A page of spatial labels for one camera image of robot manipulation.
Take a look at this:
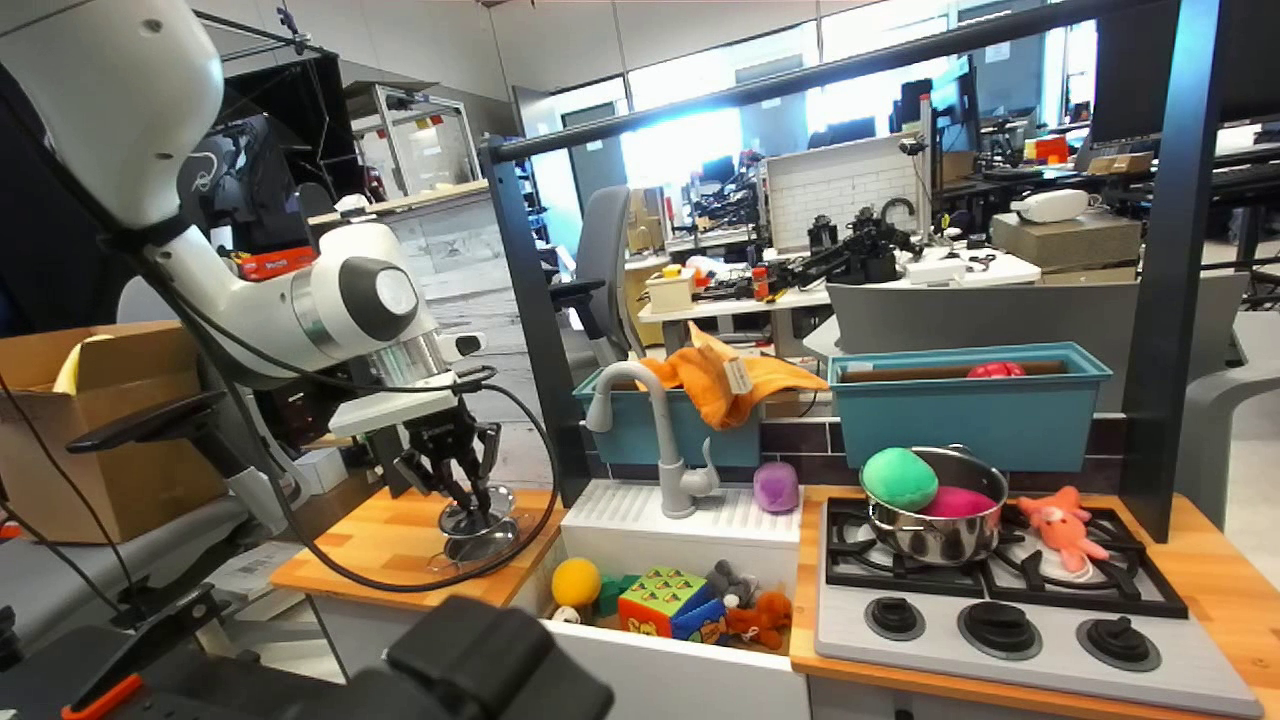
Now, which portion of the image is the red object in teal bin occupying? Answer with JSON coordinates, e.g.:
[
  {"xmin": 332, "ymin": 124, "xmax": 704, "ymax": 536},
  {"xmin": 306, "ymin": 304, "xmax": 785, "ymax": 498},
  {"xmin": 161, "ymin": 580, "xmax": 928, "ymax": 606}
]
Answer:
[{"xmin": 968, "ymin": 359, "xmax": 1022, "ymax": 379}]

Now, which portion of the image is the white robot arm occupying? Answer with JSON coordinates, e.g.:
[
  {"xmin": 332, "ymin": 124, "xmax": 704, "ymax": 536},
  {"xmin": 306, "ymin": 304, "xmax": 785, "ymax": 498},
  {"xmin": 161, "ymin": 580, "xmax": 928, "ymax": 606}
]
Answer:
[{"xmin": 0, "ymin": 0, "xmax": 487, "ymax": 508}]

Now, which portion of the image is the white wood backsplash panel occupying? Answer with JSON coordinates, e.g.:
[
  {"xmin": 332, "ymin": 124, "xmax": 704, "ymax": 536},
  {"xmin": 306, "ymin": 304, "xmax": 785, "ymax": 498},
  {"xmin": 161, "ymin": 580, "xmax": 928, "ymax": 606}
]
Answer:
[{"xmin": 370, "ymin": 183, "xmax": 551, "ymax": 487}]

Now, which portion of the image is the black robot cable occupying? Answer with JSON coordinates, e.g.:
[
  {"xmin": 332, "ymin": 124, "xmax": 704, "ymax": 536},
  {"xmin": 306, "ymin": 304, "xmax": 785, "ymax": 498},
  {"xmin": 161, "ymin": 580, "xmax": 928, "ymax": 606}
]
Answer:
[{"xmin": 74, "ymin": 183, "xmax": 569, "ymax": 597}]

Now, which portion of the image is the cardboard box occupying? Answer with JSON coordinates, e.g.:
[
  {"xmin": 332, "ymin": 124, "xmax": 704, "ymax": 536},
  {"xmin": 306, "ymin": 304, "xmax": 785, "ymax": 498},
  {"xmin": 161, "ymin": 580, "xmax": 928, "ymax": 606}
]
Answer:
[{"xmin": 0, "ymin": 320, "xmax": 222, "ymax": 542}]

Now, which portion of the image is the small teal plastic bin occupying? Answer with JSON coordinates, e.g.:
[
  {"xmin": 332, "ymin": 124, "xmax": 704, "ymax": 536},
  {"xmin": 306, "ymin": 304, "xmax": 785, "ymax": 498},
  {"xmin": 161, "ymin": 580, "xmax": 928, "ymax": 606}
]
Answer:
[{"xmin": 594, "ymin": 385, "xmax": 759, "ymax": 469}]

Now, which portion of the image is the large teal plastic bin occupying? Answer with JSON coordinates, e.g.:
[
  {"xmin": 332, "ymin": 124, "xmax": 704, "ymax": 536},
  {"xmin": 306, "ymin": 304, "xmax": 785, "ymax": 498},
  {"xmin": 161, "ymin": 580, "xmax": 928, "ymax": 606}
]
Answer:
[{"xmin": 829, "ymin": 339, "xmax": 1111, "ymax": 471}]

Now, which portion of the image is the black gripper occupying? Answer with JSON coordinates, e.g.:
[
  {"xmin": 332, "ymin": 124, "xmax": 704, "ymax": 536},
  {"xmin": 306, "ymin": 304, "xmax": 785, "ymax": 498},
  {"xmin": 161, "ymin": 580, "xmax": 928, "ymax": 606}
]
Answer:
[{"xmin": 388, "ymin": 407, "xmax": 500, "ymax": 523}]

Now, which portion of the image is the white toy sink basin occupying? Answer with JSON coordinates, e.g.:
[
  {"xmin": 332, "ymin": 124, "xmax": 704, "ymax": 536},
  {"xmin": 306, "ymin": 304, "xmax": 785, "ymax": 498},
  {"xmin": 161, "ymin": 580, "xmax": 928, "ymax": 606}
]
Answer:
[{"xmin": 515, "ymin": 480, "xmax": 809, "ymax": 720}]

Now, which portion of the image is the colourful building block toy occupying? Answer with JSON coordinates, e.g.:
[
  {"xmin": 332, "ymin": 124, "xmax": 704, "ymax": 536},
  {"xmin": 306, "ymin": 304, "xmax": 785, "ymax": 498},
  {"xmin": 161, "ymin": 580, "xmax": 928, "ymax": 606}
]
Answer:
[{"xmin": 615, "ymin": 567, "xmax": 723, "ymax": 638}]

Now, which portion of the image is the purple plush toy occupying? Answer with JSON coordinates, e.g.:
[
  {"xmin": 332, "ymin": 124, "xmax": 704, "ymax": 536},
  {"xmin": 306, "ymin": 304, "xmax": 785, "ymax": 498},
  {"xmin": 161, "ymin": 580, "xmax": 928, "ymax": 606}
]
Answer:
[{"xmin": 752, "ymin": 458, "xmax": 799, "ymax": 516}]

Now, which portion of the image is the small silver pot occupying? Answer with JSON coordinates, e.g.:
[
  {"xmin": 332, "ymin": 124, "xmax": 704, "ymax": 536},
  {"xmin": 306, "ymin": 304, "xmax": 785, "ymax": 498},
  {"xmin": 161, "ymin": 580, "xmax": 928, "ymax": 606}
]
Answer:
[{"xmin": 442, "ymin": 521, "xmax": 520, "ymax": 565}]

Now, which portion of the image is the orange cloth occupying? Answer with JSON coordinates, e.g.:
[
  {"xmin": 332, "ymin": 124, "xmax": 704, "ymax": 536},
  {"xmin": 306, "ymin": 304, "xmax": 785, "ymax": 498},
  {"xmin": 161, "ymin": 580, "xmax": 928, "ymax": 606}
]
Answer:
[{"xmin": 643, "ymin": 329, "xmax": 823, "ymax": 430}]

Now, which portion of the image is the orange plush lobster toy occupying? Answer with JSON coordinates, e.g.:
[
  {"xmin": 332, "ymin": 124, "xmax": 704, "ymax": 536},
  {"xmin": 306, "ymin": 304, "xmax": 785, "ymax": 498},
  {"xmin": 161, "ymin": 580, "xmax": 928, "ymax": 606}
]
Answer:
[{"xmin": 1014, "ymin": 482, "xmax": 1108, "ymax": 575}]

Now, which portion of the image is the black camera mount foreground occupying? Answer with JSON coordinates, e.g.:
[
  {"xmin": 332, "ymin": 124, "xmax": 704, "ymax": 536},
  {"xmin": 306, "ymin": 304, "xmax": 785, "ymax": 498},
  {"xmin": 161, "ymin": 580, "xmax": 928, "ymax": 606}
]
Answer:
[{"xmin": 58, "ymin": 597, "xmax": 615, "ymax": 720}]

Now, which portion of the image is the grey toy faucet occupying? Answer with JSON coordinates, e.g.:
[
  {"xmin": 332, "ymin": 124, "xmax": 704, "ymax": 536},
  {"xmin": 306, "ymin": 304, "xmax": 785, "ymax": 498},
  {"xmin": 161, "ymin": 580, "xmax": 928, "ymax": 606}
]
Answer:
[{"xmin": 583, "ymin": 359, "xmax": 721, "ymax": 521}]

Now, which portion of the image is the toy gas stove top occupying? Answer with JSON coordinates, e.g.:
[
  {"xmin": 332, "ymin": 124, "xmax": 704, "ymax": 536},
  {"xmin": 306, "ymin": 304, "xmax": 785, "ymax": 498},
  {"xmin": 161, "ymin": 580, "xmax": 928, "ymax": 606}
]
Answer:
[{"xmin": 815, "ymin": 498, "xmax": 1264, "ymax": 720}]

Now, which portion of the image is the orange plush toy in sink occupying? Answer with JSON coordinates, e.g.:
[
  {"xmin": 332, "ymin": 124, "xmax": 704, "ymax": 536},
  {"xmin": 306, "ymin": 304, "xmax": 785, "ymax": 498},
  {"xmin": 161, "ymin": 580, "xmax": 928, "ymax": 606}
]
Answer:
[{"xmin": 700, "ymin": 590, "xmax": 791, "ymax": 651}]

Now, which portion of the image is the black metal frame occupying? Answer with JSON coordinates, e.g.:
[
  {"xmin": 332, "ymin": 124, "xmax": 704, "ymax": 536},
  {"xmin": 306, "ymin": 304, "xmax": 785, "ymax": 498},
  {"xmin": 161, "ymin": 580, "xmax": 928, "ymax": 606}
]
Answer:
[{"xmin": 481, "ymin": 0, "xmax": 1222, "ymax": 538}]

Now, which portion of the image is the yellow ball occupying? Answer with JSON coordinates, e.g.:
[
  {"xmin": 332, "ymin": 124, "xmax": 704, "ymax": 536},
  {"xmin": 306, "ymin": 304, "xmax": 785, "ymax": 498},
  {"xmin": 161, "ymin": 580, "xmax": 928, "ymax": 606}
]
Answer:
[{"xmin": 551, "ymin": 554, "xmax": 601, "ymax": 606}]

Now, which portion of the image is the large steel pot on stove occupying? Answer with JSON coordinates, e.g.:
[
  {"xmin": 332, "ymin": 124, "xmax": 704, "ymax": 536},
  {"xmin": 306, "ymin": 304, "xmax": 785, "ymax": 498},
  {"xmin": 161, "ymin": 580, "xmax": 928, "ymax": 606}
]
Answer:
[{"xmin": 868, "ymin": 449, "xmax": 1009, "ymax": 567}]

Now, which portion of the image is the green plush ball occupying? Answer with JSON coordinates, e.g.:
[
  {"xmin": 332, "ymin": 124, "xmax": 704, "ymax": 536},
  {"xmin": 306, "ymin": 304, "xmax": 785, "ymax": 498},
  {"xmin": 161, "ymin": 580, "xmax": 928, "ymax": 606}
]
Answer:
[{"xmin": 860, "ymin": 449, "xmax": 940, "ymax": 508}]

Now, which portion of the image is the pink plush ball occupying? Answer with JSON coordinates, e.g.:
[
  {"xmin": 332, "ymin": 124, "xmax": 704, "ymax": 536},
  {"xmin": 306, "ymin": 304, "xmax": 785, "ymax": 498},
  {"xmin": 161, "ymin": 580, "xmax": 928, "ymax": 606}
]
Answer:
[{"xmin": 928, "ymin": 482, "xmax": 991, "ymax": 521}]

